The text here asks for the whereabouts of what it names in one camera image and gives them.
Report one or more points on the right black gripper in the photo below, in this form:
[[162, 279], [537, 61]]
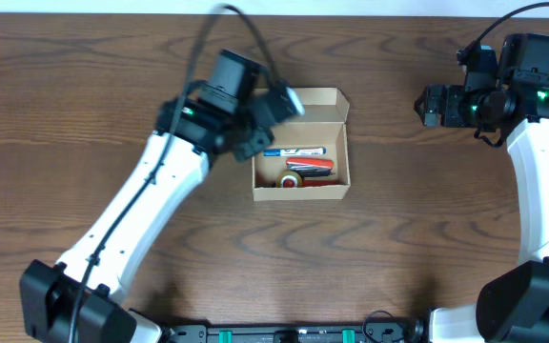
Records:
[[449, 115]]

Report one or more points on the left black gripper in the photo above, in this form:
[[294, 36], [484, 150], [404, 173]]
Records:
[[254, 145]]

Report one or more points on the yellow tape roll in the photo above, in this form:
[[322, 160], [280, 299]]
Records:
[[289, 179]]

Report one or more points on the red black stapler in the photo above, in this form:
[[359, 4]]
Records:
[[297, 164]]

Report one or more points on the blue marker pen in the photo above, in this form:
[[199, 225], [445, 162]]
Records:
[[294, 152]]

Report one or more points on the red utility knife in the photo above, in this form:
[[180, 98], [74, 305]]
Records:
[[318, 182]]

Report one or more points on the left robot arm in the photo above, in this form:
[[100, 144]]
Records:
[[80, 298]]

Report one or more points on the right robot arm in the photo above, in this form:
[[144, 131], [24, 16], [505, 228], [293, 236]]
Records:
[[515, 306]]

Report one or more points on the cardboard box with lid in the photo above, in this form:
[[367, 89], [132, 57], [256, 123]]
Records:
[[322, 125]]

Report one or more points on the black mounting rail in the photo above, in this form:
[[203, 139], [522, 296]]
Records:
[[371, 332]]

